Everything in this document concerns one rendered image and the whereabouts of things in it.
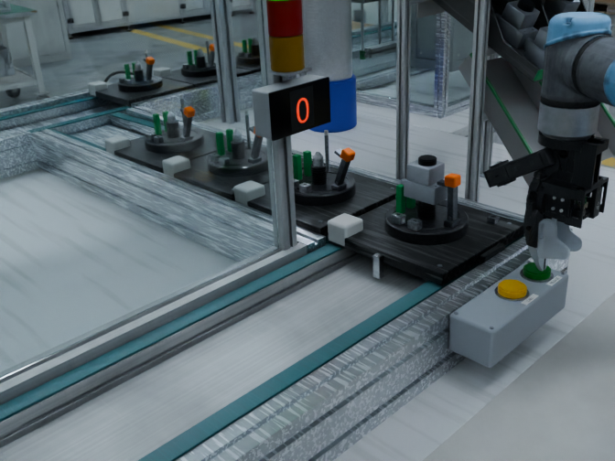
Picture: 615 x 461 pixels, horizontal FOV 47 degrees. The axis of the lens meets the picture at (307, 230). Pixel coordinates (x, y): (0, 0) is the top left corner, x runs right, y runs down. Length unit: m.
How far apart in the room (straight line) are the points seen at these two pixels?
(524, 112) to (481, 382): 0.59
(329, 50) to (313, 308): 1.10
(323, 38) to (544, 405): 1.32
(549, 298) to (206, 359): 0.50
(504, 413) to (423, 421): 0.11
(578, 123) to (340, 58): 1.18
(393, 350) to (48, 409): 0.44
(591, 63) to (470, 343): 0.39
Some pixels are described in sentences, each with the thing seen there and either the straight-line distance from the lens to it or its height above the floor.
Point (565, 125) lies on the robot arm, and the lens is 0.97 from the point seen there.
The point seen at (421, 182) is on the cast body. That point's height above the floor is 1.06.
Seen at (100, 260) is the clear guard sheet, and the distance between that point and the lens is 0.97.
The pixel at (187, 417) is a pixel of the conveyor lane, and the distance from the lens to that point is 0.90.
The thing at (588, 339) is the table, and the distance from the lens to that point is 1.16.
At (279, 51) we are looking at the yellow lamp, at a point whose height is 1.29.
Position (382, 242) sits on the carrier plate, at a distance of 1.15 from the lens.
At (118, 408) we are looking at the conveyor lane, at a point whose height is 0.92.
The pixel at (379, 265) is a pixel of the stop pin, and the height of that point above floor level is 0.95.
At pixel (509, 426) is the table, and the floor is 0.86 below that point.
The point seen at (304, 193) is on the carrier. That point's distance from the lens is 1.31.
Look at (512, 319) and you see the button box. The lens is 0.99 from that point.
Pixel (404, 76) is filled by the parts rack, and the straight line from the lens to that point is 1.41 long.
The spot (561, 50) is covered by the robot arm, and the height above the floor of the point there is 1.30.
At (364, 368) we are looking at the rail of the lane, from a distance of 0.88.
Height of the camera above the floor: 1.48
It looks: 25 degrees down
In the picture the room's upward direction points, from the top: 3 degrees counter-clockwise
